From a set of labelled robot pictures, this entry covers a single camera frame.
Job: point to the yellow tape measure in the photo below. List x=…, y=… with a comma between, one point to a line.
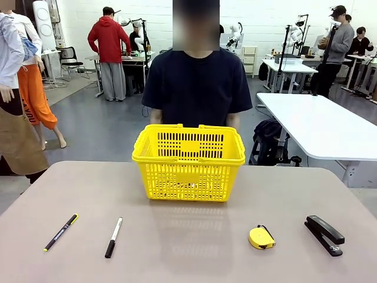
x=259, y=237

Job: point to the white marker with black cap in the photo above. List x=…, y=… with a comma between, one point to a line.
x=113, y=238

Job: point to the black stapler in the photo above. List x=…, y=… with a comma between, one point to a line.
x=324, y=234

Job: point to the person's left forearm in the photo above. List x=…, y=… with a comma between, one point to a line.
x=233, y=119

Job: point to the person's right forearm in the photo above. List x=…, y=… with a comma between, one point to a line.
x=156, y=116

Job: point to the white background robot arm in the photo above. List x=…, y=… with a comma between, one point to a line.
x=235, y=34

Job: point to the yellow plastic shopping basket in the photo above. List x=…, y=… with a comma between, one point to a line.
x=188, y=177

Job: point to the person in navy t-shirt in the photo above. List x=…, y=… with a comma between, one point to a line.
x=195, y=88

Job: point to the person in red hoodie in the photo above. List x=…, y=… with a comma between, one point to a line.
x=110, y=41

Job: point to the person in gray sweater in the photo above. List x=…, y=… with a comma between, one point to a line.
x=338, y=50

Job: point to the seated person in black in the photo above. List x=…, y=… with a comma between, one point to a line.
x=360, y=44

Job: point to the black backpack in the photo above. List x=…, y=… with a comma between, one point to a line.
x=269, y=138

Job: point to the small dark stool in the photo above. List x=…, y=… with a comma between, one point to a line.
x=129, y=84

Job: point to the gray background workbench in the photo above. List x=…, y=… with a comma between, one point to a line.
x=132, y=60

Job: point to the white drawer cabinet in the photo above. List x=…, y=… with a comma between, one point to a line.
x=249, y=62

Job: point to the white background desk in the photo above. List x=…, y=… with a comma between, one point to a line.
x=291, y=66

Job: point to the large white table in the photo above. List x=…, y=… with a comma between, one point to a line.
x=318, y=126

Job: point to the black folding chair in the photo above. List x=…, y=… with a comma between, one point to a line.
x=69, y=57

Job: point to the white robot on black stand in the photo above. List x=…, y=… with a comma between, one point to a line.
x=296, y=32

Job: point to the mannequin with orange pants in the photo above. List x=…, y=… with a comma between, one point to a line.
x=35, y=106

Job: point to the black pen with yellow cap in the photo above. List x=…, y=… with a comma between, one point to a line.
x=60, y=233

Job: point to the black tripod pole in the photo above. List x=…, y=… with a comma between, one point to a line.
x=325, y=59

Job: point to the mannequin with blue shirt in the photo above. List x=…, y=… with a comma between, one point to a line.
x=17, y=132

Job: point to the tall white standing unit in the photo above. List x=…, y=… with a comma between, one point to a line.
x=44, y=26

